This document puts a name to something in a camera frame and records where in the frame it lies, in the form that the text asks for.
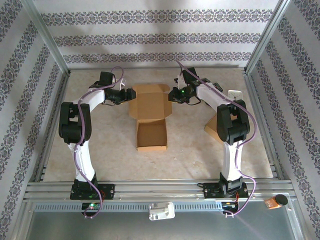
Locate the brown cardboard box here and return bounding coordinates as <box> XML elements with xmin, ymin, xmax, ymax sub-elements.
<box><xmin>203</xmin><ymin>112</ymin><xmax>238</xmax><ymax>143</ymax></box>
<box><xmin>128</xmin><ymin>83</ymin><xmax>173</xmax><ymax>153</ymax></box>

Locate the white square clock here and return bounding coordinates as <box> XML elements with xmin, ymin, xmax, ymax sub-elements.
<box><xmin>227</xmin><ymin>89</ymin><xmax>245</xmax><ymax>101</ymax></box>

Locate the small circuit board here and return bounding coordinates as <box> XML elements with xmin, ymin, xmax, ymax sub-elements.
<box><xmin>221</xmin><ymin>201</ymin><xmax>240</xmax><ymax>210</ymax></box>
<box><xmin>81</xmin><ymin>201</ymin><xmax>103</xmax><ymax>211</ymax></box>

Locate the grey metal sheet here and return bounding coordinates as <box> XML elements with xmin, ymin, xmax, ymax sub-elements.
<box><xmin>23</xmin><ymin>209</ymin><xmax>300</xmax><ymax>240</ymax></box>

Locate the orange black small device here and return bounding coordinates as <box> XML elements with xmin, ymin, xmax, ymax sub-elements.
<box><xmin>264</xmin><ymin>194</ymin><xmax>289</xmax><ymax>210</ymax></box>

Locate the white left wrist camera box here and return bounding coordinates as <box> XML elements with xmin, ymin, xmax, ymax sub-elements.
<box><xmin>112</xmin><ymin>76</ymin><xmax>128</xmax><ymax>90</ymax></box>

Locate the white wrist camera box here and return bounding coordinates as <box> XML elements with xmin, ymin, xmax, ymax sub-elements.
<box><xmin>112</xmin><ymin>76</ymin><xmax>128</xmax><ymax>90</ymax></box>
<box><xmin>173</xmin><ymin>74</ymin><xmax>187</xmax><ymax>89</ymax></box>

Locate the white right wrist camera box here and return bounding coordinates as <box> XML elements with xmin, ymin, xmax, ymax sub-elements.
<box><xmin>173</xmin><ymin>74</ymin><xmax>187</xmax><ymax>89</ymax></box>

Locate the aluminium frame rail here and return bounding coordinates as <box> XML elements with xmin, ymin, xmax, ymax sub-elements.
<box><xmin>34</xmin><ymin>72</ymin><xmax>71</xmax><ymax>183</ymax></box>
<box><xmin>68</xmin><ymin>65</ymin><xmax>247</xmax><ymax>74</ymax></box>
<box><xmin>243</xmin><ymin>72</ymin><xmax>286</xmax><ymax>182</ymax></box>

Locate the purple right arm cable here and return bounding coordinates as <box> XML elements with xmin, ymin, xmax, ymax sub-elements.
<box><xmin>176</xmin><ymin>59</ymin><xmax>258</xmax><ymax>218</ymax></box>

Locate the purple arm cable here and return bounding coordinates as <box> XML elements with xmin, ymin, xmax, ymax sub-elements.
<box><xmin>176</xmin><ymin>59</ymin><xmax>258</xmax><ymax>218</ymax></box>
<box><xmin>73</xmin><ymin>66</ymin><xmax>126</xmax><ymax>221</ymax></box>

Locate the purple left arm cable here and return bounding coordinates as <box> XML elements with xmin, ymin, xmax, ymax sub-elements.
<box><xmin>73</xmin><ymin>66</ymin><xmax>126</xmax><ymax>221</ymax></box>

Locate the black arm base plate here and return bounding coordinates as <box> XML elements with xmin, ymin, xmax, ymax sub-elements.
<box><xmin>203</xmin><ymin>182</ymin><xmax>249</xmax><ymax>200</ymax></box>
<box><xmin>69</xmin><ymin>183</ymin><xmax>116</xmax><ymax>201</ymax></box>

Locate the aluminium frame post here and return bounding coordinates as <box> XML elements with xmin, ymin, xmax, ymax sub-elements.
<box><xmin>21</xmin><ymin>0</ymin><xmax>71</xmax><ymax>75</ymax></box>
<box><xmin>244</xmin><ymin>0</ymin><xmax>292</xmax><ymax>75</ymax></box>

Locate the long aluminium mounting rail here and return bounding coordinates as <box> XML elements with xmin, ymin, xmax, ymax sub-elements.
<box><xmin>23</xmin><ymin>179</ymin><xmax>293</xmax><ymax>202</ymax></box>

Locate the grey slotted cable duct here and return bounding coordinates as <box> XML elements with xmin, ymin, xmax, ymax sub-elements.
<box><xmin>32</xmin><ymin>202</ymin><xmax>223</xmax><ymax>212</ymax></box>

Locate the white plastic bracket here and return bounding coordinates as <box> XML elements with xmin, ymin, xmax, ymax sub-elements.
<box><xmin>148</xmin><ymin>201</ymin><xmax>175</xmax><ymax>221</ymax></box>

